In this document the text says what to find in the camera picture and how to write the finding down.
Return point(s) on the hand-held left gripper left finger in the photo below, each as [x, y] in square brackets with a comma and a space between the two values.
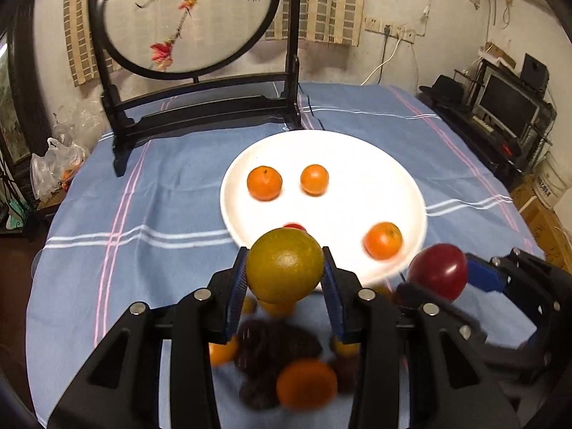
[237, 288]

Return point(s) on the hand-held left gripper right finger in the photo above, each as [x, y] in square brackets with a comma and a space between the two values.
[333, 297]

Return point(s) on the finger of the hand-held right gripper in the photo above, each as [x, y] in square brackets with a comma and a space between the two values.
[409, 295]
[485, 277]

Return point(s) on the dark red plum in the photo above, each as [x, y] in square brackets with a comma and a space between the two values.
[438, 272]

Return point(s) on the yellow-green orange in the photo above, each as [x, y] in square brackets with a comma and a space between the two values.
[283, 266]

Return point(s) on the white oval plate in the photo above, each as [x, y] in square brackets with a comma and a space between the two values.
[357, 187]

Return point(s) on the wrinkled dark passion fruit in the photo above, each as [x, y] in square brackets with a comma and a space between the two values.
[277, 344]

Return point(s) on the cardboard box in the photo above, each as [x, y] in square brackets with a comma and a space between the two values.
[543, 228]

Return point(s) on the red cherry tomato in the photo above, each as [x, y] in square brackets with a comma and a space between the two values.
[295, 227]

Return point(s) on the large orange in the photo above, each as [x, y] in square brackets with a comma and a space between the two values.
[306, 384]

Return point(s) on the dark brown date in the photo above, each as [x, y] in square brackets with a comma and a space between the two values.
[259, 393]

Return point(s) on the white bucket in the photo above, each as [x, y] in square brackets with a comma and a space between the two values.
[554, 178]

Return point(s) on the blue striped tablecloth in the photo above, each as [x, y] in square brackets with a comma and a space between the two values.
[156, 196]

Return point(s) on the computer monitor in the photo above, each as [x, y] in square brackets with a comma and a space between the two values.
[509, 105]

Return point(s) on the black hat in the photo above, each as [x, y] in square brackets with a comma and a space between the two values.
[442, 89]

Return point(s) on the black speaker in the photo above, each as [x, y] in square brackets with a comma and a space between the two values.
[535, 71]

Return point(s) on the white plastic bag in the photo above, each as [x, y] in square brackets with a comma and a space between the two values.
[53, 170]

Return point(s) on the white power strip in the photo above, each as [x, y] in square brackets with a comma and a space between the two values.
[398, 34]

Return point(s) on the round embroidered screen black stand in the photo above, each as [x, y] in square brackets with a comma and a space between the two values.
[192, 18]

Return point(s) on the white wall socket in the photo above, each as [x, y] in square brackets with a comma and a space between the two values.
[372, 25]

